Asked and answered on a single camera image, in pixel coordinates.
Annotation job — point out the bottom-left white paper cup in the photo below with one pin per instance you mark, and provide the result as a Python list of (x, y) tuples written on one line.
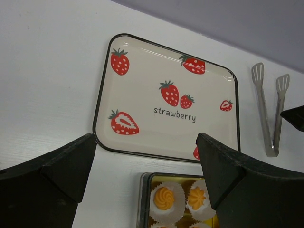
[(162, 225)]

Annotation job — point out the orange cookie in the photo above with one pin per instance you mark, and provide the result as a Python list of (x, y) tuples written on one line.
[(196, 198), (163, 199)]

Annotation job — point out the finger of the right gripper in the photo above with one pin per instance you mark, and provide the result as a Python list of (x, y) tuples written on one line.
[(295, 117)]

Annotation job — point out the bottom-right white paper cup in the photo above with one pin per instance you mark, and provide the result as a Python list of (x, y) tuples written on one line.
[(199, 224)]

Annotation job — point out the top-left white paper cup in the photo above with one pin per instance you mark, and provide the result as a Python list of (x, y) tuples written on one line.
[(174, 214)]

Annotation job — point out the top-right white paper cup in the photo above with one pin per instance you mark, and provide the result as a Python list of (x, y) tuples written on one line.
[(206, 212)]

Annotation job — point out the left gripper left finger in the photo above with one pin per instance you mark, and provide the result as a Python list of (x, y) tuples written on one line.
[(44, 192)]

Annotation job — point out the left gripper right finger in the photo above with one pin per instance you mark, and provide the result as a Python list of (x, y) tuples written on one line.
[(248, 193)]

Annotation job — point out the strawberry print tray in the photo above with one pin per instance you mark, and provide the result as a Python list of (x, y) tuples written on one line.
[(154, 101)]

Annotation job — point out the gold square tin box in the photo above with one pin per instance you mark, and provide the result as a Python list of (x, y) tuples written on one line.
[(150, 181)]

